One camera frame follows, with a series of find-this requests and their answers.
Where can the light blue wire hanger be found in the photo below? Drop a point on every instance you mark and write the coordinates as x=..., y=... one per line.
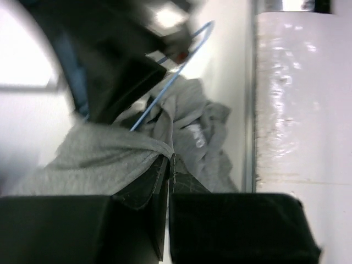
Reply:
x=207, y=28

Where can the white front cover panel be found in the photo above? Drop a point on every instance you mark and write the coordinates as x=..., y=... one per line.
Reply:
x=303, y=116

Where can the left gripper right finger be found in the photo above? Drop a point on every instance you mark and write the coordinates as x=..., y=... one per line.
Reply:
x=235, y=227

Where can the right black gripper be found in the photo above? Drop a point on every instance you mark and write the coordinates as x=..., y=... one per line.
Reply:
x=103, y=48

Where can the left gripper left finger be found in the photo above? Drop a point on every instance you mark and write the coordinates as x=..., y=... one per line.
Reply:
x=127, y=227

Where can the grey t shirt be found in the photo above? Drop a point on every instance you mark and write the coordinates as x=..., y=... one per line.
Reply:
x=103, y=159

